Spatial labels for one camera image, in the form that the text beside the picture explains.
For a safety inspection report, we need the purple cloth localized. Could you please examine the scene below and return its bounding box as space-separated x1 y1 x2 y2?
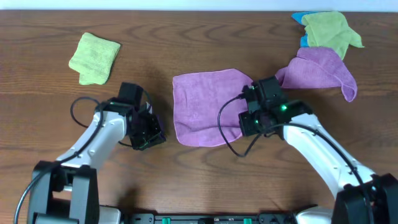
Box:
275 47 358 102
172 68 252 147

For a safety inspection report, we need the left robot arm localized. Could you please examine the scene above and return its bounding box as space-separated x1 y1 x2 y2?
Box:
24 99 166 223

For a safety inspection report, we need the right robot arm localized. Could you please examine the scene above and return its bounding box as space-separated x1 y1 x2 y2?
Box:
239 95 397 224

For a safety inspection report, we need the folded green cloth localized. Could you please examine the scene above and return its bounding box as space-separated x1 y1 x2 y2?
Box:
68 32 121 85

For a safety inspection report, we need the blue cloth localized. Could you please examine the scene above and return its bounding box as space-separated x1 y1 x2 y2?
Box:
291 11 315 47

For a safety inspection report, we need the crumpled green cloth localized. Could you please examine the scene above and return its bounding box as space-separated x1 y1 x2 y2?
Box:
300 11 364 60

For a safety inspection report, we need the right black cable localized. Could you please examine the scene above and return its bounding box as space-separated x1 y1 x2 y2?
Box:
216 93 376 224

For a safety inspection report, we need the black cable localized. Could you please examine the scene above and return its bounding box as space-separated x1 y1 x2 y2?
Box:
216 93 376 224
12 88 153 224

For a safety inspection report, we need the left black cable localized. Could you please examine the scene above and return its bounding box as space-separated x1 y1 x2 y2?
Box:
12 88 153 224

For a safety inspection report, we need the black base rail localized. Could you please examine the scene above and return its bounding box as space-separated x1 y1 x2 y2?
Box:
99 213 298 224

